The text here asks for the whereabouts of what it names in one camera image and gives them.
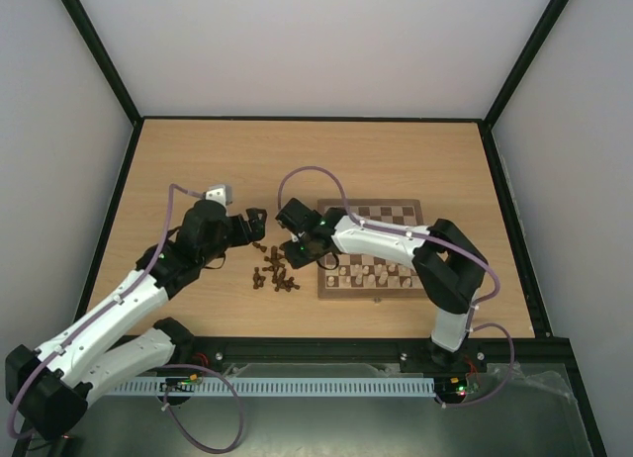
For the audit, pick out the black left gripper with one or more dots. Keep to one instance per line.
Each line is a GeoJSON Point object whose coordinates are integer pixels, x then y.
{"type": "Point", "coordinates": [244, 236]}

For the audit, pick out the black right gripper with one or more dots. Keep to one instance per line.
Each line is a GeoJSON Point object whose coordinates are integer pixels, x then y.
{"type": "Point", "coordinates": [301, 234]}

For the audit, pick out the white chess piece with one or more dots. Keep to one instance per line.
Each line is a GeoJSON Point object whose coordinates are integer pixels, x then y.
{"type": "Point", "coordinates": [382, 280]}

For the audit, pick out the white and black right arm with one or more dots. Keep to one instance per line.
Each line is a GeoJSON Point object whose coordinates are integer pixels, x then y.
{"type": "Point", "coordinates": [449, 267]}

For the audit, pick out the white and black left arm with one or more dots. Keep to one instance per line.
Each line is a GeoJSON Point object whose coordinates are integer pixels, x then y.
{"type": "Point", "coordinates": [54, 385]}

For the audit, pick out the pile of dark chess pieces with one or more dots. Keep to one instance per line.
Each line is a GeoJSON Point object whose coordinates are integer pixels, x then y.
{"type": "Point", "coordinates": [275, 270]}

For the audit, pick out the wooden chessboard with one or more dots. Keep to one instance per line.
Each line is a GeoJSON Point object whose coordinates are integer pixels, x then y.
{"type": "Point", "coordinates": [403, 212]}

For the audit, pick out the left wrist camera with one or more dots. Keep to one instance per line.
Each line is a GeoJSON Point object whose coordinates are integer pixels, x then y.
{"type": "Point", "coordinates": [220, 193]}

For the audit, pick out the black enclosure frame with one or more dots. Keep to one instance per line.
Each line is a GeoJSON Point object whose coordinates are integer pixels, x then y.
{"type": "Point", "coordinates": [544, 347]}

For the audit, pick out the light blue cable duct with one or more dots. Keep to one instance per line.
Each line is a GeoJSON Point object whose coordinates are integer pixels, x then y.
{"type": "Point", "coordinates": [280, 387]}

